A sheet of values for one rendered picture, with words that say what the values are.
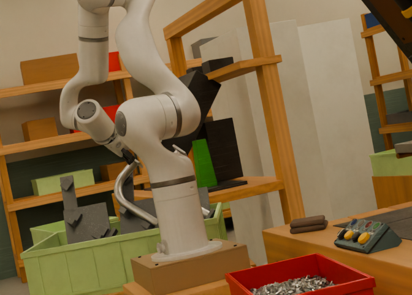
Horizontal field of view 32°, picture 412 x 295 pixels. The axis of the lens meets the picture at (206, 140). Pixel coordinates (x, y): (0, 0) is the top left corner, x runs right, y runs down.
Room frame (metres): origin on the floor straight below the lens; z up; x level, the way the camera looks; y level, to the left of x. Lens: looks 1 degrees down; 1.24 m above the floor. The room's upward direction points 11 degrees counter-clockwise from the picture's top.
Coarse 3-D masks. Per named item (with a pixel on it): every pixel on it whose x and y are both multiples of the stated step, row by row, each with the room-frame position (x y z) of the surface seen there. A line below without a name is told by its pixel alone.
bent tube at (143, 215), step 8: (136, 160) 2.53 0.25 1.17; (128, 168) 2.53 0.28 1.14; (120, 176) 2.53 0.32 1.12; (128, 176) 2.54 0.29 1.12; (120, 184) 2.52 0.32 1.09; (120, 192) 2.50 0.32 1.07; (120, 200) 2.48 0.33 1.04; (128, 208) 2.47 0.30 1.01; (136, 208) 2.46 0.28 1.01; (144, 216) 2.44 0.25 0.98; (152, 216) 2.43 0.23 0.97; (152, 224) 2.42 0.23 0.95
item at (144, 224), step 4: (120, 208) 2.46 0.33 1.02; (124, 208) 2.46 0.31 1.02; (120, 212) 2.46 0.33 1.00; (124, 212) 2.45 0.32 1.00; (128, 212) 2.47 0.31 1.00; (124, 216) 2.50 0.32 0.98; (128, 216) 2.49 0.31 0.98; (144, 220) 2.42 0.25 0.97; (140, 224) 2.42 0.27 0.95; (144, 224) 2.41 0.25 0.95; (148, 224) 2.41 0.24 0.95; (144, 228) 2.44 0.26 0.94; (148, 228) 2.41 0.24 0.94; (152, 228) 2.43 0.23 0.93
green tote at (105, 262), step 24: (216, 216) 2.21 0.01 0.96; (48, 240) 2.50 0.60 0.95; (96, 240) 2.21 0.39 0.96; (120, 240) 2.20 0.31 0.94; (144, 240) 2.20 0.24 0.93; (24, 264) 2.23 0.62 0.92; (48, 264) 2.22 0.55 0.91; (72, 264) 2.21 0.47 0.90; (96, 264) 2.21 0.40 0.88; (120, 264) 2.21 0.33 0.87; (48, 288) 2.22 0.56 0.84; (72, 288) 2.22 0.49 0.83; (96, 288) 2.21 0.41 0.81; (120, 288) 2.21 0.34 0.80
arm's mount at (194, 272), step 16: (208, 240) 2.06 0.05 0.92; (224, 240) 2.00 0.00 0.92; (144, 256) 1.99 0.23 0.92; (208, 256) 1.81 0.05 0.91; (224, 256) 1.82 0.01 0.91; (240, 256) 1.84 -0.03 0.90; (144, 272) 1.85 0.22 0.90; (160, 272) 1.77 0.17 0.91; (176, 272) 1.78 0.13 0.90; (192, 272) 1.80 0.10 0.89; (208, 272) 1.81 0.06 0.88; (224, 272) 1.82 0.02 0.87; (160, 288) 1.77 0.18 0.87; (176, 288) 1.78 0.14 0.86
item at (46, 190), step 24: (192, 48) 8.73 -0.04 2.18; (24, 72) 7.70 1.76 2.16; (48, 72) 7.77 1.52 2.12; (72, 72) 7.83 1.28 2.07; (120, 72) 7.91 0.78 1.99; (0, 96) 7.47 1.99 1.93; (120, 96) 8.38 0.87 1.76; (48, 120) 7.74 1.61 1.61; (0, 144) 7.47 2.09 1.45; (24, 144) 7.52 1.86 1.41; (48, 144) 7.60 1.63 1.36; (0, 168) 7.46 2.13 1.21; (120, 168) 7.96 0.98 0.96; (144, 168) 7.98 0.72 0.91; (48, 192) 7.66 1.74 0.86; (96, 192) 7.74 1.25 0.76
